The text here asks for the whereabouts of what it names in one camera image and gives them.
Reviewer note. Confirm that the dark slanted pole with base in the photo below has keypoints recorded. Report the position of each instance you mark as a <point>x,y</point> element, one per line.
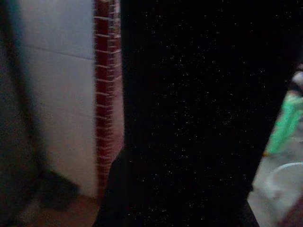
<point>26,113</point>

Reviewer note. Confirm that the green plastic object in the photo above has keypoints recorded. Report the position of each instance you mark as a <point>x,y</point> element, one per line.
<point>287,125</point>

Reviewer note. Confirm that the white round basin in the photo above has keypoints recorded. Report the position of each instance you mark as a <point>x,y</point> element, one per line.
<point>287,179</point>

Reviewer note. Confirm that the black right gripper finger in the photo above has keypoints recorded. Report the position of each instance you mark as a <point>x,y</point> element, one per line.
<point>189,123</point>

